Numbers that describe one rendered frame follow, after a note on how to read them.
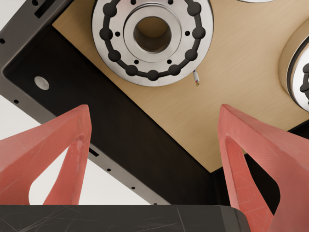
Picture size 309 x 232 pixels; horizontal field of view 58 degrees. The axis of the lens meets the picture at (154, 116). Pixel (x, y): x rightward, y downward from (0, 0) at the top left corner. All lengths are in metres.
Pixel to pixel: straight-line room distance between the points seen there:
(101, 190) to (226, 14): 0.45
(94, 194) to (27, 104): 0.45
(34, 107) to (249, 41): 0.20
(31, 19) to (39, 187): 0.50
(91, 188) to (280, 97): 0.43
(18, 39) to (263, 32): 0.21
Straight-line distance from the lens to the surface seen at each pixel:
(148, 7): 0.23
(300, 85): 0.30
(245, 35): 0.29
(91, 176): 0.59
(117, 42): 0.25
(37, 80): 0.22
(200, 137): 0.34
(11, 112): 0.53
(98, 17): 0.24
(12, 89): 0.21
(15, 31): 0.19
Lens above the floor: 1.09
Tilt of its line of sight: 55 degrees down
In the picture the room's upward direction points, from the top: 180 degrees counter-clockwise
